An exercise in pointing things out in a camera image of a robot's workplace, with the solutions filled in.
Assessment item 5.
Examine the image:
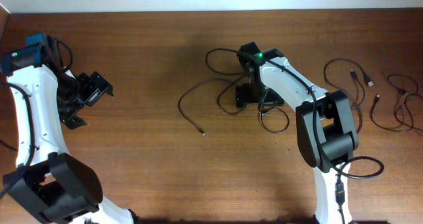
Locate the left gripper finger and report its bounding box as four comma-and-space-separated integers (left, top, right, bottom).
62, 116, 88, 130
84, 71, 114, 106

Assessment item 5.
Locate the long black usb cable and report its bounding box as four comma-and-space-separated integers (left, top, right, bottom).
177, 75, 290, 137

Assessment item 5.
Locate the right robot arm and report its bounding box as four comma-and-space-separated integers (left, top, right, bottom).
237, 42, 359, 223

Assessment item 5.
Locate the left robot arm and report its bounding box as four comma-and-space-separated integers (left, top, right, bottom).
1, 32, 138, 223

